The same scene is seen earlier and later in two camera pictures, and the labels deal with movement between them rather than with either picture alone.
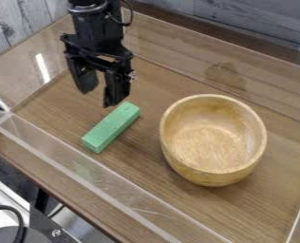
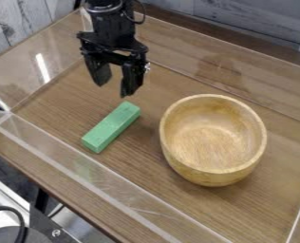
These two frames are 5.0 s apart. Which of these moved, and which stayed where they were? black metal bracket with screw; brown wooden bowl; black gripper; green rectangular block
Moved: black gripper
Stayed: green rectangular block; brown wooden bowl; black metal bracket with screw
